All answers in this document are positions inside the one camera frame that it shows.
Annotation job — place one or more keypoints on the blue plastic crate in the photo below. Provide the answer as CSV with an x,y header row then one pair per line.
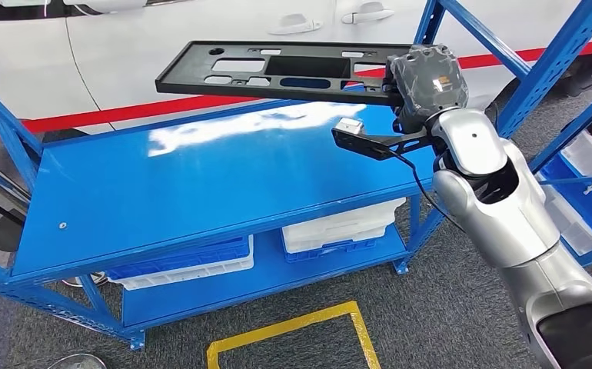
x,y
184,259
589,203
326,252

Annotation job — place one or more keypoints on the chrome stanchion with round base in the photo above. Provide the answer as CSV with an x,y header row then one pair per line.
x,y
77,362
84,280

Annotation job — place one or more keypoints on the large blue metal shelf rack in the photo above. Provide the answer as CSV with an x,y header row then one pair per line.
x,y
173,178

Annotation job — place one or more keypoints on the blue wheeled shelf rack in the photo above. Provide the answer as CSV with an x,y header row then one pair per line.
x,y
581,121

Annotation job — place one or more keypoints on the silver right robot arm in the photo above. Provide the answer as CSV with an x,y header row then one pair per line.
x,y
505,219

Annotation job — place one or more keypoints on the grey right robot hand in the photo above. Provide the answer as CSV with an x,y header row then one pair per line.
x,y
428,81

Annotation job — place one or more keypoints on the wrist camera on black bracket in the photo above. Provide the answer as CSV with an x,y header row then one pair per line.
x,y
362,142

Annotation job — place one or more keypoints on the yellow floor tape square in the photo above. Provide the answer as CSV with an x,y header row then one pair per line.
x,y
286,322

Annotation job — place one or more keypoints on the white car with red stripe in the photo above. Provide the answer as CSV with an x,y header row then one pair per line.
x,y
97,66

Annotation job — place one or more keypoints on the white plastic crate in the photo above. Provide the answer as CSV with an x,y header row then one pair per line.
x,y
589,158
189,275
571,229
336,229

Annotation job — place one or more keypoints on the black license plate frame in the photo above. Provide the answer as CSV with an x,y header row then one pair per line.
x,y
184,76

